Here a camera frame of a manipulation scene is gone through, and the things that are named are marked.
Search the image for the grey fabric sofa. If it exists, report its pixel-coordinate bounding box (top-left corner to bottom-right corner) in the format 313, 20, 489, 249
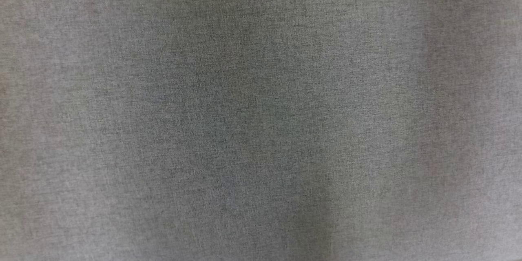
0, 0, 522, 261

